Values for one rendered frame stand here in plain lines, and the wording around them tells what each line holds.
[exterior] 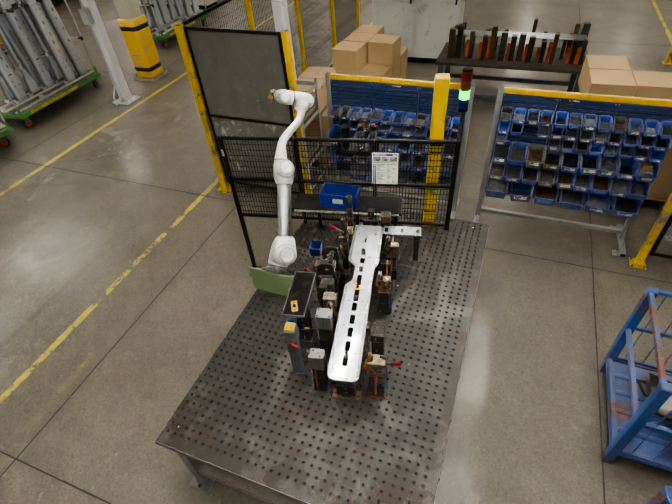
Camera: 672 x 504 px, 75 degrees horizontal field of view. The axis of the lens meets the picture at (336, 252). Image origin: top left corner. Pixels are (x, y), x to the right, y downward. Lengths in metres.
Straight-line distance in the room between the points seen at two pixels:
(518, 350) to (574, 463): 0.93
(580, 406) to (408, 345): 1.48
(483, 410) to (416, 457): 1.12
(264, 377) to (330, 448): 0.64
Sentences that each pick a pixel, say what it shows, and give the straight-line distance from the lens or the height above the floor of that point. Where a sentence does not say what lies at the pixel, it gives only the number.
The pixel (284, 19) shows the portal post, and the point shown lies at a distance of 6.83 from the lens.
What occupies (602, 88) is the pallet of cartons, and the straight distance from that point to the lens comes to 5.22.
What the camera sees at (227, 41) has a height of 1.87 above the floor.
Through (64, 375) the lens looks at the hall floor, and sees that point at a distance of 4.60.
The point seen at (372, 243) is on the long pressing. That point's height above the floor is 1.00.
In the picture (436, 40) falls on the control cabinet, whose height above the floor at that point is 0.43.
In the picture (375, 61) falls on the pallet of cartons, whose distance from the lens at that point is 7.23.
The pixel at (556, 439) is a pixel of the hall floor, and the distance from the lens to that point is 3.75.
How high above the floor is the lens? 3.21
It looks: 43 degrees down
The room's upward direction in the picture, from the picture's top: 5 degrees counter-clockwise
